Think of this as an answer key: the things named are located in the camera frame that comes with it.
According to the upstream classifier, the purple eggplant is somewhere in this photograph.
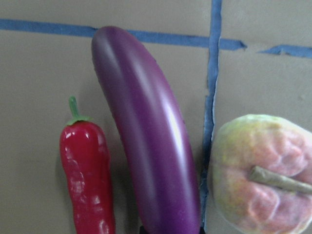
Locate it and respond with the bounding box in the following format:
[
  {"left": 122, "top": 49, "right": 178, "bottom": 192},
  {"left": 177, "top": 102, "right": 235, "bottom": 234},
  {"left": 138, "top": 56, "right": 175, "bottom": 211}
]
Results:
[{"left": 92, "top": 26, "right": 200, "bottom": 234}]

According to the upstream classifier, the red chili pepper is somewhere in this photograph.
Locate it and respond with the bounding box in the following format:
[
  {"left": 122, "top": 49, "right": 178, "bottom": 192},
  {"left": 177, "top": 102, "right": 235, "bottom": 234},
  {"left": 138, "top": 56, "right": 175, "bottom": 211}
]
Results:
[{"left": 59, "top": 97, "right": 116, "bottom": 234}]

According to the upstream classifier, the pink-green peach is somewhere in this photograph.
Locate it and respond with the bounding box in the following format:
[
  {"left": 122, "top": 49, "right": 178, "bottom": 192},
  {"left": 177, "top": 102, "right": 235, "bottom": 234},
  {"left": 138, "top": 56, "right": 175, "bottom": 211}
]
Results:
[{"left": 210, "top": 115, "right": 312, "bottom": 234}]

